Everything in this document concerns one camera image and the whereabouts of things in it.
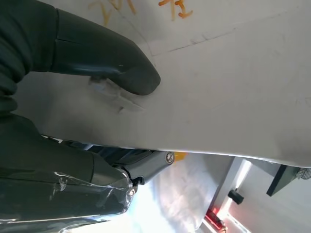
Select small red device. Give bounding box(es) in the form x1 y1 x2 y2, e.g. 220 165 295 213
204 208 227 233

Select steel workbench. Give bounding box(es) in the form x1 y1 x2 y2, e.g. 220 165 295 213
72 152 236 233

